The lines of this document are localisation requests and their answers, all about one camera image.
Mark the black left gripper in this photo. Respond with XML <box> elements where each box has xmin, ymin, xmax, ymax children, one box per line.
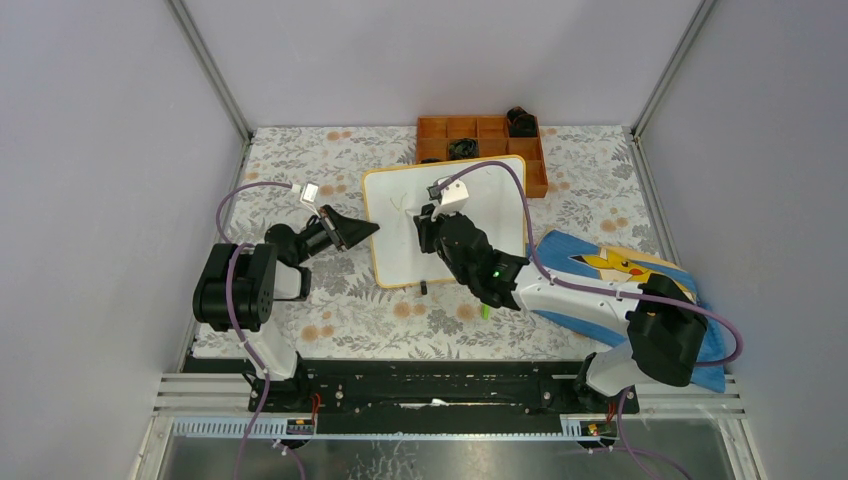
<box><xmin>294</xmin><ymin>203</ymin><xmax>378</xmax><ymax>265</ymax></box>

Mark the yellow framed whiteboard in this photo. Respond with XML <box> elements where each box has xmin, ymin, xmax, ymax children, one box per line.
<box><xmin>362</xmin><ymin>155</ymin><xmax>527</xmax><ymax>289</ymax></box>

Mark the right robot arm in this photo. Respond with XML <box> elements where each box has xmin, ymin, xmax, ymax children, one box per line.
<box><xmin>412</xmin><ymin>205</ymin><xmax>708</xmax><ymax>412</ymax></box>

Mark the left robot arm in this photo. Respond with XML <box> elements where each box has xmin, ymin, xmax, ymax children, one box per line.
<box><xmin>192</xmin><ymin>205</ymin><xmax>379</xmax><ymax>411</ymax></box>

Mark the dark rolled sock middle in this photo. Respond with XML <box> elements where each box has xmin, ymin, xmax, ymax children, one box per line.
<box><xmin>447</xmin><ymin>137</ymin><xmax>480</xmax><ymax>161</ymax></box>

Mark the dark rolled sock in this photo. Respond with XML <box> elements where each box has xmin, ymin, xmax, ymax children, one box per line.
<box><xmin>447</xmin><ymin>137</ymin><xmax>480</xmax><ymax>161</ymax></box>
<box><xmin>506</xmin><ymin>107</ymin><xmax>538</xmax><ymax>138</ymax></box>

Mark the orange wooden compartment tray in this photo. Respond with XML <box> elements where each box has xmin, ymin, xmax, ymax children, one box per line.
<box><xmin>414</xmin><ymin>115</ymin><xmax>549</xmax><ymax>198</ymax></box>

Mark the dark rolled sock upper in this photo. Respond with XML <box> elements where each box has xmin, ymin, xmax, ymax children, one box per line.
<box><xmin>506</xmin><ymin>107</ymin><xmax>538</xmax><ymax>138</ymax></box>

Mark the blue pikachu cloth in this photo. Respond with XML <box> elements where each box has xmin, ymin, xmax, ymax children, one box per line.
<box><xmin>533</xmin><ymin>230</ymin><xmax>727</xmax><ymax>393</ymax></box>

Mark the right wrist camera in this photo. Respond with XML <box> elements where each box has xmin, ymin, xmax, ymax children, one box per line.
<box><xmin>427</xmin><ymin>178</ymin><xmax>470</xmax><ymax>220</ymax></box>

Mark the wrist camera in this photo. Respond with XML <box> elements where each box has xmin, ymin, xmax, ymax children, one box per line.
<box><xmin>427</xmin><ymin>178</ymin><xmax>470</xmax><ymax>220</ymax></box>
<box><xmin>290</xmin><ymin>182</ymin><xmax>321</xmax><ymax>219</ymax></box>

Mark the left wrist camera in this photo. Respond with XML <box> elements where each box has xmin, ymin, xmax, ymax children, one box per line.
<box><xmin>290</xmin><ymin>182</ymin><xmax>321</xmax><ymax>219</ymax></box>

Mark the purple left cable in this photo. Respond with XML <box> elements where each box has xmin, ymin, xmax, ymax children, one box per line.
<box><xmin>215</xmin><ymin>181</ymin><xmax>296</xmax><ymax>480</ymax></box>

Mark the purple cable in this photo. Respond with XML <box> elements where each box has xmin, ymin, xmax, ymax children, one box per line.
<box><xmin>430</xmin><ymin>160</ymin><xmax>745</xmax><ymax>480</ymax></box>
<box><xmin>215</xmin><ymin>181</ymin><xmax>296</xmax><ymax>480</ymax></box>

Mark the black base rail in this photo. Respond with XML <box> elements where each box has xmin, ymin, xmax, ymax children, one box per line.
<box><xmin>198</xmin><ymin>357</ymin><xmax>641</xmax><ymax>439</ymax></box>

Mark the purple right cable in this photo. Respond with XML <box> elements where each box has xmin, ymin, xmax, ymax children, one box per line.
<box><xmin>430</xmin><ymin>160</ymin><xmax>745</xmax><ymax>480</ymax></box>

